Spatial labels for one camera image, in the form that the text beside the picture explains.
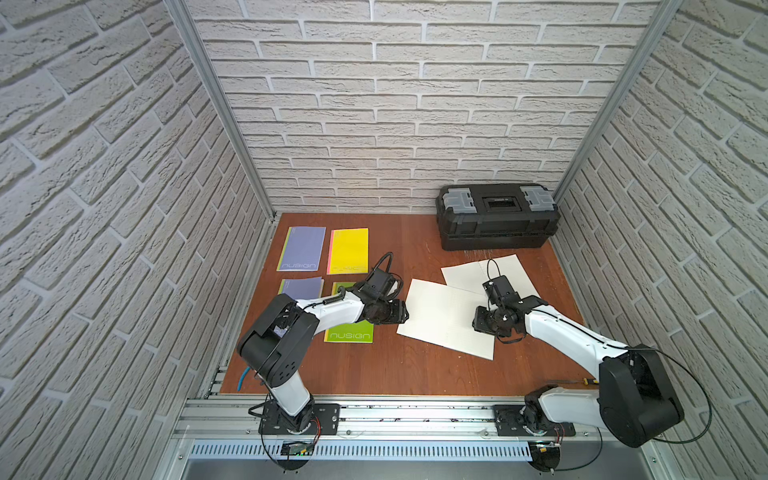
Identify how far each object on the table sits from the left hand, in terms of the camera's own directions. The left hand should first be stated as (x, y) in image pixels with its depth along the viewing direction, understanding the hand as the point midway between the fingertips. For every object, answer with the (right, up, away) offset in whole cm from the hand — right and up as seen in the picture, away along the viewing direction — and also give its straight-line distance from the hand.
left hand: (407, 314), depth 90 cm
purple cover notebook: (-38, +20, +18) cm, 46 cm away
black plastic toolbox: (+30, +31, +8) cm, 44 cm away
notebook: (-35, +7, +9) cm, 37 cm away
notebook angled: (-16, -5, -2) cm, 17 cm away
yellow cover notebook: (-21, +19, +19) cm, 35 cm away
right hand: (+23, -3, -2) cm, 23 cm away
